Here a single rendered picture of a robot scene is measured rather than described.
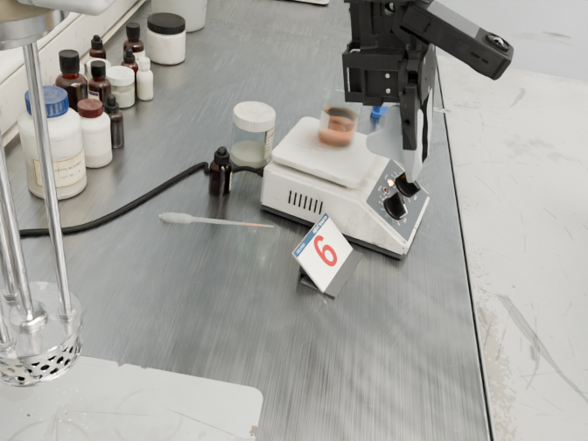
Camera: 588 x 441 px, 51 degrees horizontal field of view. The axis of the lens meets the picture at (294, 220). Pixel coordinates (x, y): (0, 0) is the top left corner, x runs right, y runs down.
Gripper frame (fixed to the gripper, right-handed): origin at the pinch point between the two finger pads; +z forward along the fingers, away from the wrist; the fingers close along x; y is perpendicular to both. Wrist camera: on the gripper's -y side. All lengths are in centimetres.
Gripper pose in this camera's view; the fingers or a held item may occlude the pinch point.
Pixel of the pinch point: (420, 164)
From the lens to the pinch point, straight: 71.1
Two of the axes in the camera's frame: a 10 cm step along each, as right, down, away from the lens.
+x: -3.8, 5.3, -7.5
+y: -9.2, -1.2, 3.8
